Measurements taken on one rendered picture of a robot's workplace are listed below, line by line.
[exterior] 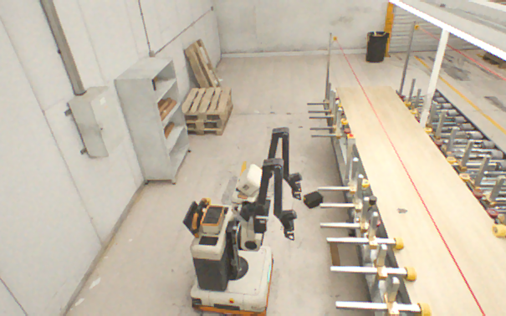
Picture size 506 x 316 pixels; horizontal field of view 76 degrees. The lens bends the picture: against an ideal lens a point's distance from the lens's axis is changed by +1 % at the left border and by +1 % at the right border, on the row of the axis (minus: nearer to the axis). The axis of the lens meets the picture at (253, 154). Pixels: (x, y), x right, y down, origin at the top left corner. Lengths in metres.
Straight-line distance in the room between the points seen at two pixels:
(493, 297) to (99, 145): 3.37
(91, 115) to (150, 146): 1.26
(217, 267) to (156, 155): 2.21
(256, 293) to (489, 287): 1.65
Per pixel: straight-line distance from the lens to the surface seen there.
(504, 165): 3.95
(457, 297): 2.46
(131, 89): 4.19
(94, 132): 3.50
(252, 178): 2.29
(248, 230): 2.60
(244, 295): 2.98
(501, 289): 2.62
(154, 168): 4.67
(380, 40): 9.41
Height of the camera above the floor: 2.74
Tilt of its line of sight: 32 degrees down
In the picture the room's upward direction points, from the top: 4 degrees counter-clockwise
